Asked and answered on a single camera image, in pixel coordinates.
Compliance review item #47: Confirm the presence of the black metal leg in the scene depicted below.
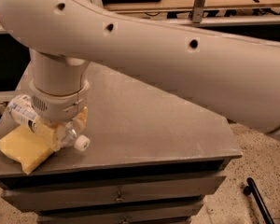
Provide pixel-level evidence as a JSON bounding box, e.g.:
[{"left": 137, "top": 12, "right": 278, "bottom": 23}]
[{"left": 243, "top": 177, "right": 274, "bottom": 224}]

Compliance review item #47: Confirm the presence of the lower drawer knob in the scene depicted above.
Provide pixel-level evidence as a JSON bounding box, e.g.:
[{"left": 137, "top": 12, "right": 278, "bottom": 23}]
[{"left": 120, "top": 217, "right": 131, "bottom": 224}]

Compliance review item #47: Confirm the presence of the metal shelf rail frame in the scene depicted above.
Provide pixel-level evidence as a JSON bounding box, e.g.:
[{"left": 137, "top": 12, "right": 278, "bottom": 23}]
[{"left": 90, "top": 0, "right": 280, "bottom": 33}]

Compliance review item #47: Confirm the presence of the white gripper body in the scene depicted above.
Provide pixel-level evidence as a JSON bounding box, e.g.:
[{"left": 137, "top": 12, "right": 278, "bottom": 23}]
[{"left": 29, "top": 80, "right": 90, "bottom": 123}]

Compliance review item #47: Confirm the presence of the yellow sponge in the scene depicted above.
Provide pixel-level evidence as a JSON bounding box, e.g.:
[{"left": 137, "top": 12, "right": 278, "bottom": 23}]
[{"left": 0, "top": 126, "right": 53, "bottom": 175}]

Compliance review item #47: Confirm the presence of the upper drawer knob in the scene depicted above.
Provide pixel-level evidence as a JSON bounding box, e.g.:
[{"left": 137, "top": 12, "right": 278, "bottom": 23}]
[{"left": 114, "top": 191, "right": 125, "bottom": 203}]

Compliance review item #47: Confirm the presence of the clear plastic water bottle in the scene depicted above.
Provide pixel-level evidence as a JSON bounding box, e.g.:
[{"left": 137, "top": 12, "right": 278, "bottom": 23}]
[{"left": 7, "top": 94, "right": 91, "bottom": 151}]

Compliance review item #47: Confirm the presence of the grey drawer cabinet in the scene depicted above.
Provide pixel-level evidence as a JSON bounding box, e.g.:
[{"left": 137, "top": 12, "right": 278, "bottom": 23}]
[{"left": 0, "top": 65, "right": 242, "bottom": 224}]

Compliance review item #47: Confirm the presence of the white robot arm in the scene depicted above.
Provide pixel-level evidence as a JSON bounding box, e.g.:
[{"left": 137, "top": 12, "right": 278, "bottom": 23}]
[{"left": 0, "top": 0, "right": 280, "bottom": 141}]

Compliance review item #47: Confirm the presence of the drawer knob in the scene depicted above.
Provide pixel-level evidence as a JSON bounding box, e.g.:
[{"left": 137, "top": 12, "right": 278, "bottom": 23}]
[
  {"left": 114, "top": 191, "right": 125, "bottom": 203},
  {"left": 120, "top": 217, "right": 131, "bottom": 224}
]

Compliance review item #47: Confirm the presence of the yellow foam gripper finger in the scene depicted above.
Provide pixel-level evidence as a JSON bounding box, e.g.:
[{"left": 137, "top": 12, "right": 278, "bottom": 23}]
[
  {"left": 35, "top": 119, "right": 65, "bottom": 151},
  {"left": 73, "top": 106, "right": 88, "bottom": 132}
]

